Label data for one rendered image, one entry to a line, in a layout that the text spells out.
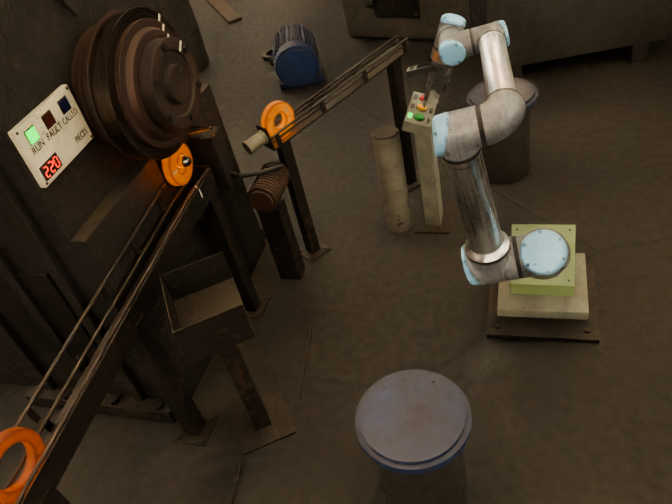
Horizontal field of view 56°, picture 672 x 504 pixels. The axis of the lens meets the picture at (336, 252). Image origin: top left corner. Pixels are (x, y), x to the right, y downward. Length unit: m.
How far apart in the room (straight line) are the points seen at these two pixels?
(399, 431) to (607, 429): 0.80
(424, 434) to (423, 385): 0.16
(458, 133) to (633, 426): 1.13
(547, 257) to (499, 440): 0.62
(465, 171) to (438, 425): 0.71
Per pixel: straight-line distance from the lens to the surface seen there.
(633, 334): 2.56
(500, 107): 1.79
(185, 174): 2.32
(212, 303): 2.00
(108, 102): 1.99
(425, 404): 1.81
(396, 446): 1.75
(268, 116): 2.56
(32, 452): 1.85
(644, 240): 2.94
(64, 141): 2.01
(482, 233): 2.07
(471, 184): 1.90
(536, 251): 2.18
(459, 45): 2.28
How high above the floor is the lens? 1.91
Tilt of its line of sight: 40 degrees down
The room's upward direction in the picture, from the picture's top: 14 degrees counter-clockwise
